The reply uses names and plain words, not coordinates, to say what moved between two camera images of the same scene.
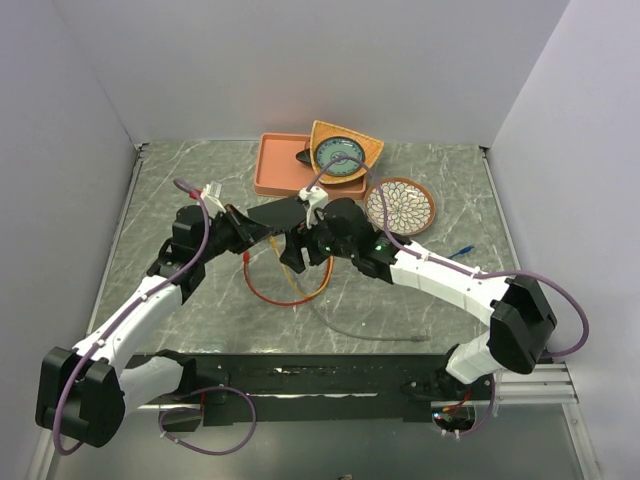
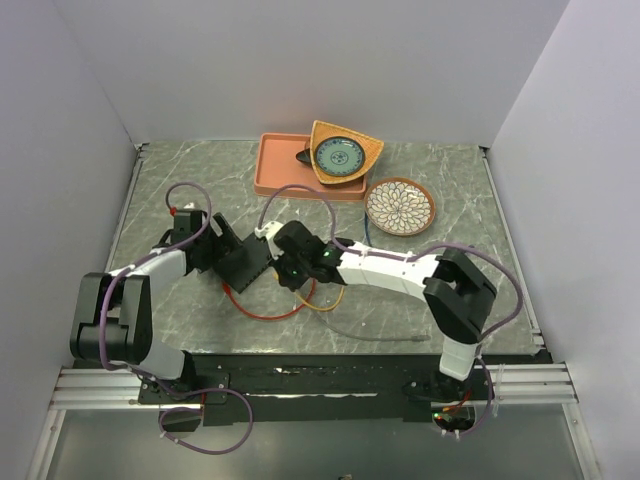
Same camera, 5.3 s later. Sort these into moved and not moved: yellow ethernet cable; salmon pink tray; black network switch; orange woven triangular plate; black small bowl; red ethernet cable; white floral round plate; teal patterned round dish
Moved: black network switch; yellow ethernet cable; red ethernet cable
Not moved: salmon pink tray; orange woven triangular plate; white floral round plate; teal patterned round dish; black small bowl
